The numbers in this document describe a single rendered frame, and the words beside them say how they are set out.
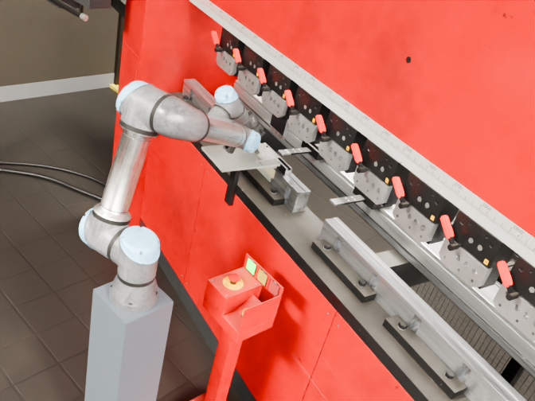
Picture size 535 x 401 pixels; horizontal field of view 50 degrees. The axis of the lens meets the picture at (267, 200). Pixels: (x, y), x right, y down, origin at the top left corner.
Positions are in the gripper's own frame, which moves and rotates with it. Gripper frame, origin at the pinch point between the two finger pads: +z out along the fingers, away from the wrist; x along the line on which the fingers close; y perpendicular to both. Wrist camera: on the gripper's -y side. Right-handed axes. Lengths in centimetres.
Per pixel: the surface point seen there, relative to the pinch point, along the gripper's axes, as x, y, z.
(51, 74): 271, -35, 80
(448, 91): -71, 36, -47
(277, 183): -10.9, -0.8, 10.0
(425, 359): -101, -14, 2
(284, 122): -3.5, 16.0, -5.6
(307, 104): -17.1, 21.7, -20.0
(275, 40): 10.4, 32.6, -27.6
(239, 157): 0.6, -5.8, -3.6
